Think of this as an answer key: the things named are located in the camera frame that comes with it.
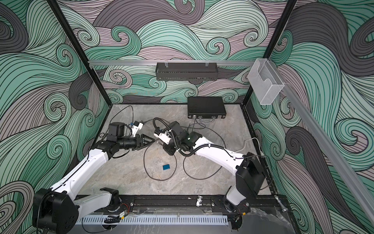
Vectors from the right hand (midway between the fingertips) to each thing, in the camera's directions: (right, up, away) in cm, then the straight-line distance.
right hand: (162, 145), depth 77 cm
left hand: (-5, +3, -2) cm, 6 cm away
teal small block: (+1, -15, +9) cm, 18 cm away
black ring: (-47, +3, +24) cm, 53 cm away
